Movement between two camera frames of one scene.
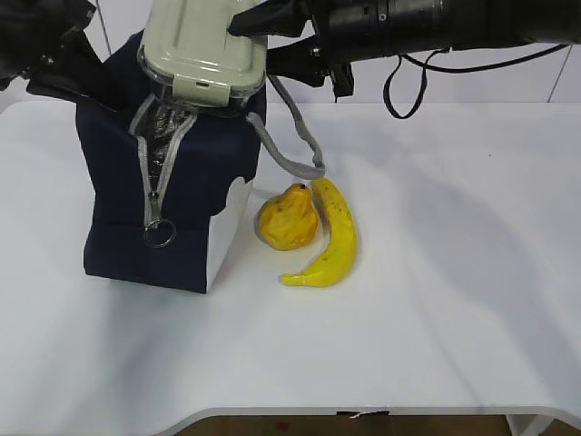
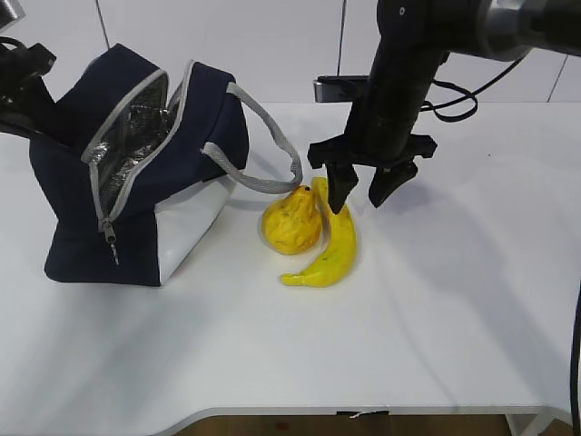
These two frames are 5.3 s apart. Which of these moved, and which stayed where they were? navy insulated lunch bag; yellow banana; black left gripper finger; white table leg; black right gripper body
Moved: black right gripper body; navy insulated lunch bag; black left gripper finger
Stayed: white table leg; yellow banana
